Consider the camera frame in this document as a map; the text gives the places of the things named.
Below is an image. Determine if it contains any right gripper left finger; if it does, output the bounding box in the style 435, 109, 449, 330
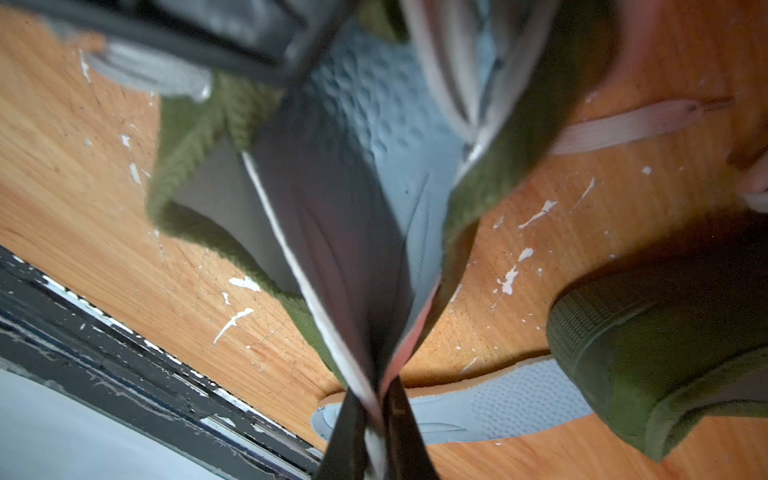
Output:
313, 392, 368, 480

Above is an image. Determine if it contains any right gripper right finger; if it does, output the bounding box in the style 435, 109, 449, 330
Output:
383, 377, 440, 480

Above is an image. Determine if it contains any green shoe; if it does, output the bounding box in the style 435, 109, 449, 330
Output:
44, 0, 736, 391
546, 235, 767, 461

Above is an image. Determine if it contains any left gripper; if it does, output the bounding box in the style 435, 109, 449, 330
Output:
12, 0, 359, 84

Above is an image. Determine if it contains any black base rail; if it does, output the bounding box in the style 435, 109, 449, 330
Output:
1, 249, 322, 479

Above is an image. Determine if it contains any grey insole being inserted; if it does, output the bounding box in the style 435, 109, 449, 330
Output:
242, 17, 479, 479

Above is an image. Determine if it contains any grey insole on table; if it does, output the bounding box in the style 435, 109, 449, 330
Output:
406, 355, 593, 445

